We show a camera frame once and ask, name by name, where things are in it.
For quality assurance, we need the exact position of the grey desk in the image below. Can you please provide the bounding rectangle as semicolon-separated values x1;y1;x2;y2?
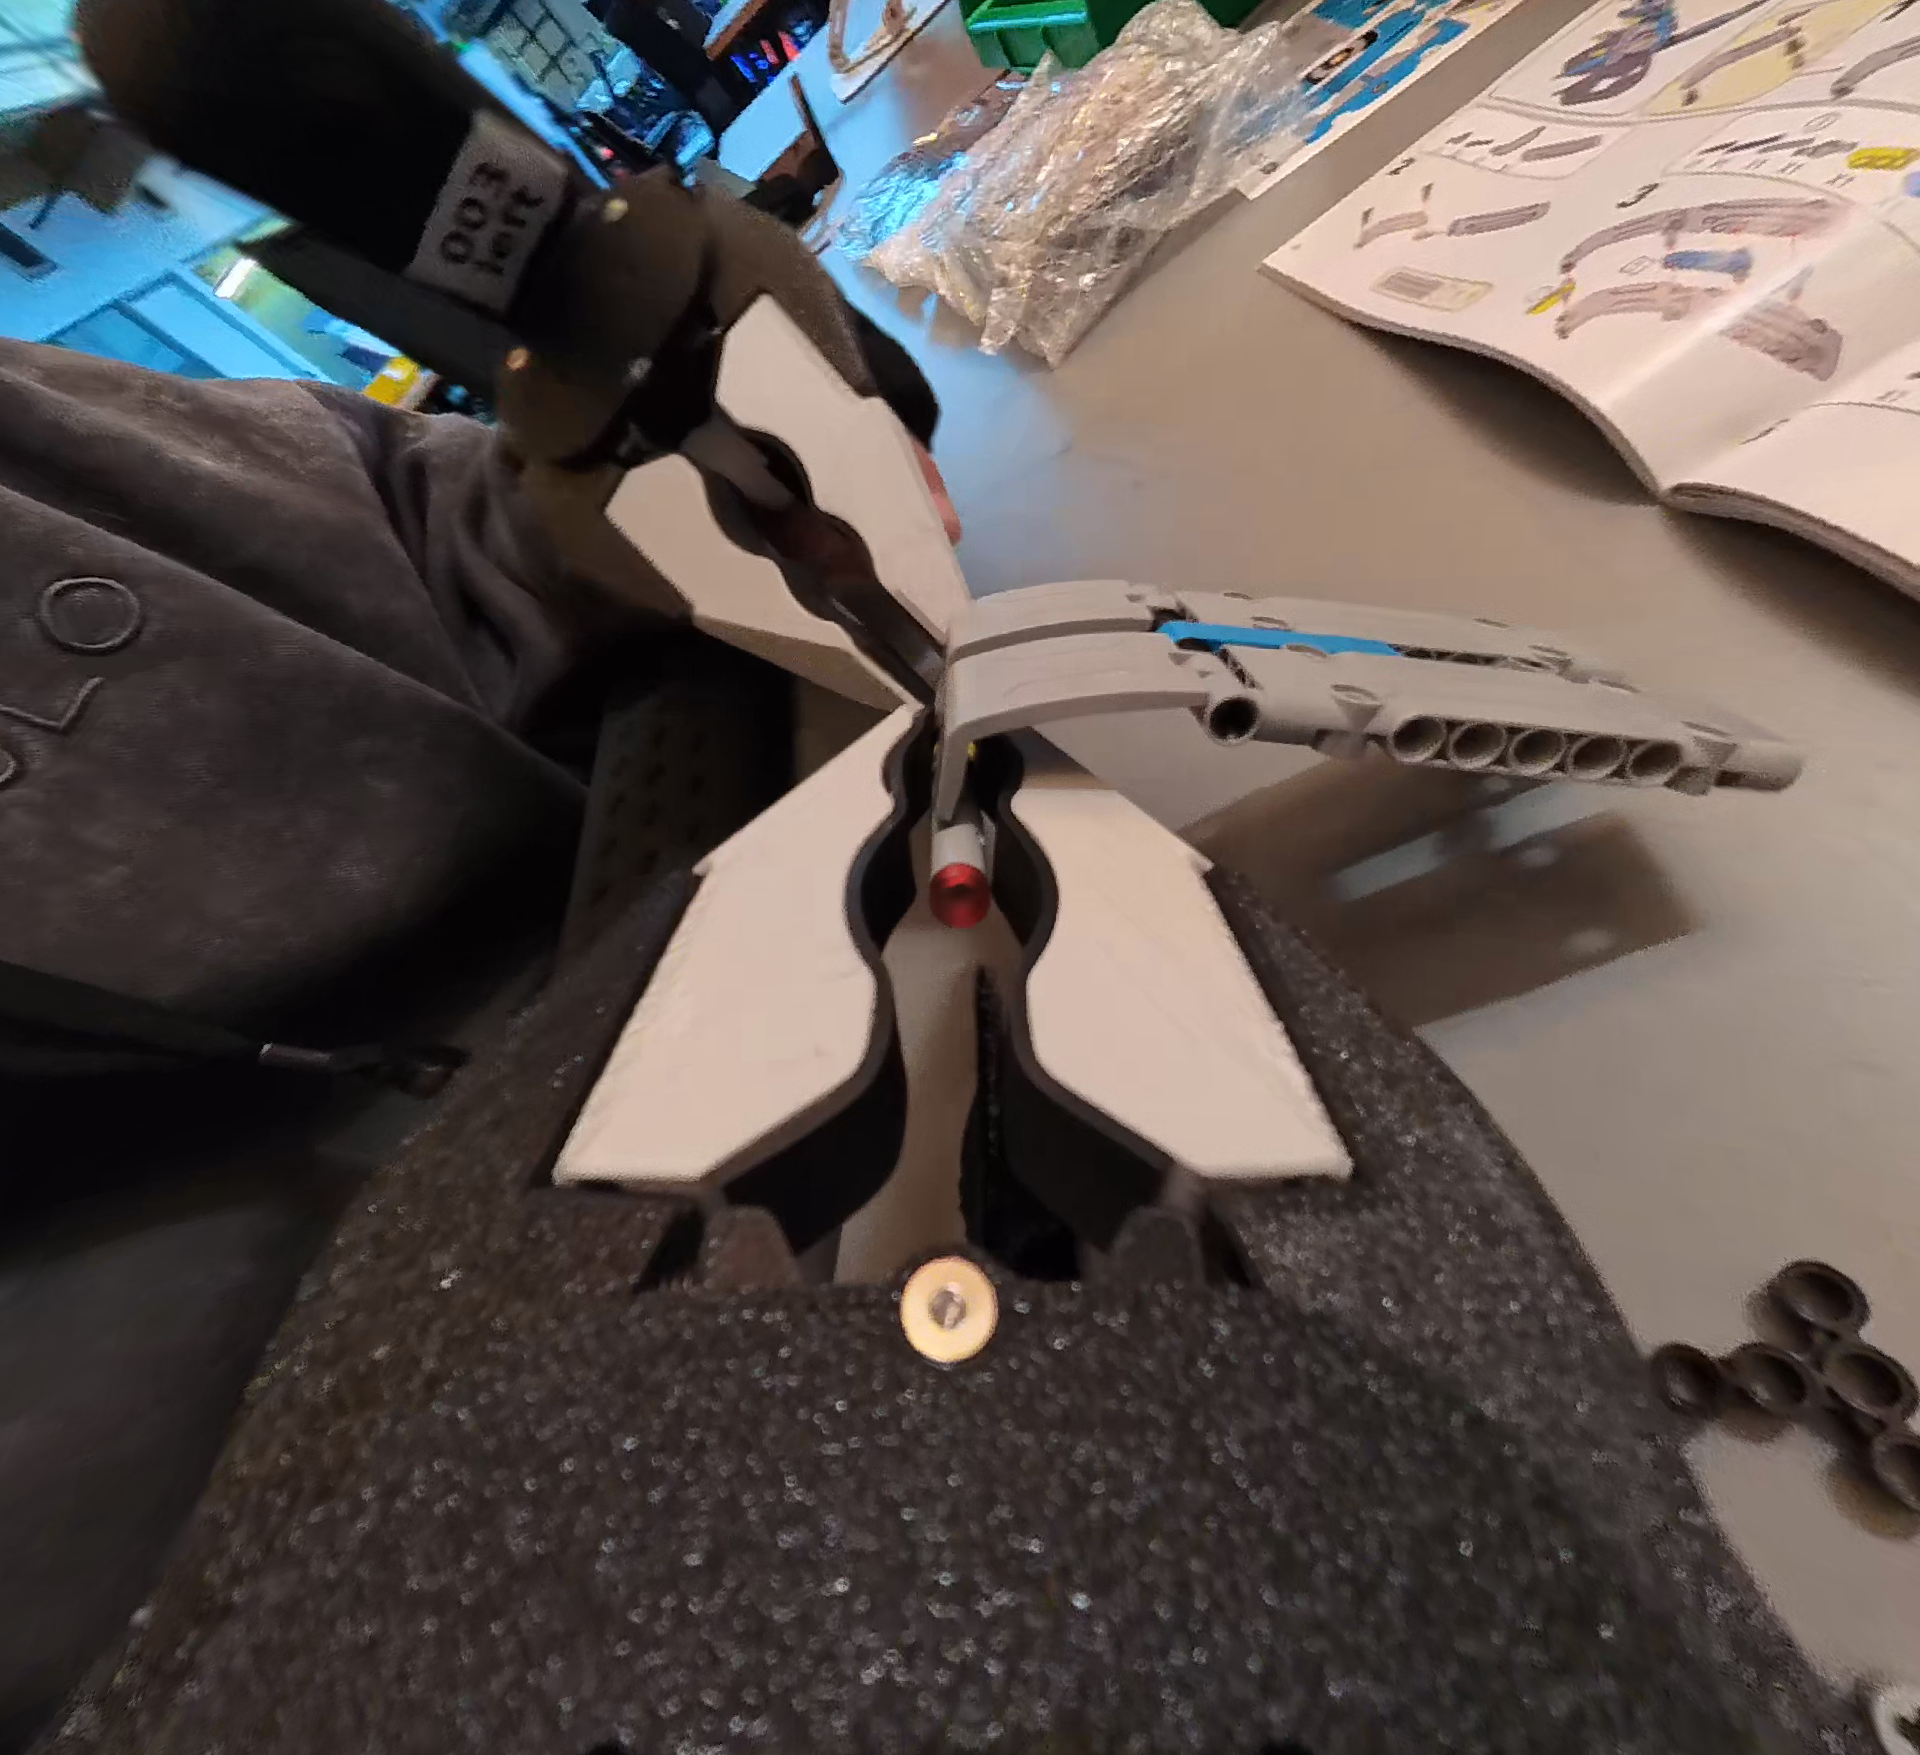
720;0;1920;1755

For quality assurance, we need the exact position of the grey building block assembly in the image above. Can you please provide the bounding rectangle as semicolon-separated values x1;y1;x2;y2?
930;581;1800;888

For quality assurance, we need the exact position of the building instruction booklet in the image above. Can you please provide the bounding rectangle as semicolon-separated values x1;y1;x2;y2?
1261;0;1920;601

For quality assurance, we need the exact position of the black dimpled chair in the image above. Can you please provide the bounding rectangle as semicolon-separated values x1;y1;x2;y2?
563;677;840;947

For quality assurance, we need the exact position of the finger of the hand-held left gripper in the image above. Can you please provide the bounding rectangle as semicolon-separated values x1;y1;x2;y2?
711;292;973;654
599;451;939;714

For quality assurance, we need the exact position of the small clear plastic bag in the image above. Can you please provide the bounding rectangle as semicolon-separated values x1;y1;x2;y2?
960;0;1321;362

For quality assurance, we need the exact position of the flat clear plastic bag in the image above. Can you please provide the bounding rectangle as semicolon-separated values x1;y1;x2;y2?
833;114;1037;286

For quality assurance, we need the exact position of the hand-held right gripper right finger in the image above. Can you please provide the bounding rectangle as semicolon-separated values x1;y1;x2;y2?
996;735;1356;1185

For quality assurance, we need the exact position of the cluster of black bushings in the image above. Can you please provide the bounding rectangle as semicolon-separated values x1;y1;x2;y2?
1649;1262;1920;1517

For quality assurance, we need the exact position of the person's left hand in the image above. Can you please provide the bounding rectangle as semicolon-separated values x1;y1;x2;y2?
900;435;966;549

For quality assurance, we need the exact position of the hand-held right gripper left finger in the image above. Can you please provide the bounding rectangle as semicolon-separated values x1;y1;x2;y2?
553;708;924;1194

